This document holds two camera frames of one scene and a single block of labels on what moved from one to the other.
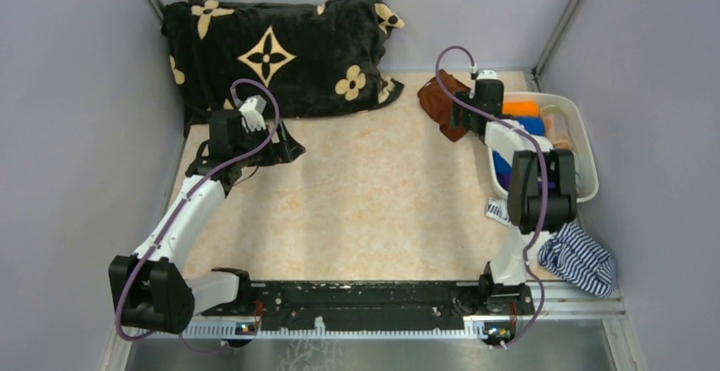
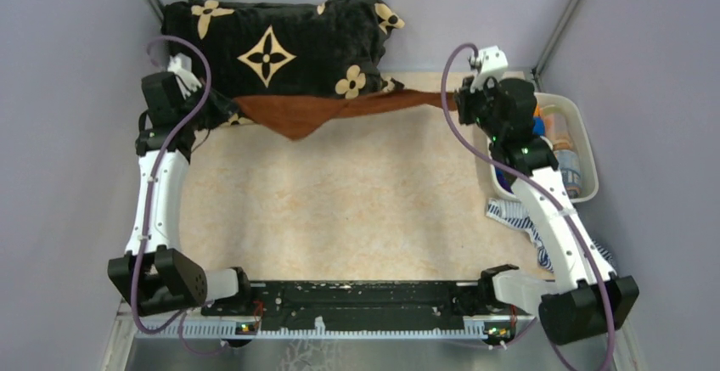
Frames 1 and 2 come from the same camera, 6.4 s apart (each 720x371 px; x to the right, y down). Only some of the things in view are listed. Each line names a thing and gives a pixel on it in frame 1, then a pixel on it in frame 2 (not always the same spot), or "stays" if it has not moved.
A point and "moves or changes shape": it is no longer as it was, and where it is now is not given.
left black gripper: [287, 150] -> [223, 109]
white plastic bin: [590, 180] stays
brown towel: [437, 106] moves or changes shape
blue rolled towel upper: [535, 125] stays
